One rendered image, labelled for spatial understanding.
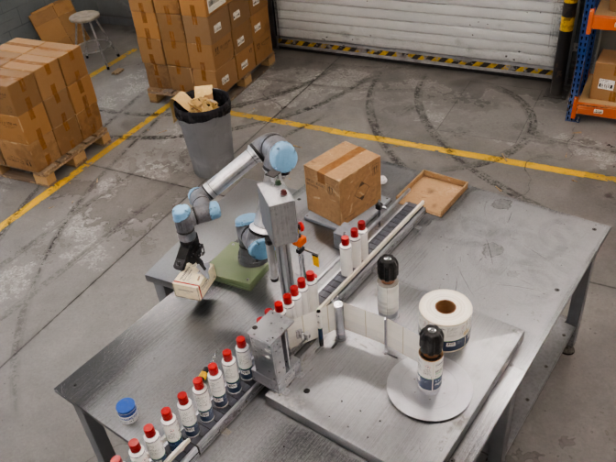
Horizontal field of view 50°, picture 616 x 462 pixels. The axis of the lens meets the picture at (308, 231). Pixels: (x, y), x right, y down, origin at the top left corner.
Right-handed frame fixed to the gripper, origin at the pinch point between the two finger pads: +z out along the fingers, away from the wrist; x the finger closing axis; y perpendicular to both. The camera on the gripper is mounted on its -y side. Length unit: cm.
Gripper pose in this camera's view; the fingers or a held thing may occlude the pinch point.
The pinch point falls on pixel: (193, 277)
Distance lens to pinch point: 293.6
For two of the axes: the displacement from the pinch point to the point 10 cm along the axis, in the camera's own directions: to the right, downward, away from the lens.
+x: -9.4, -1.4, 3.2
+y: 3.4, -5.9, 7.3
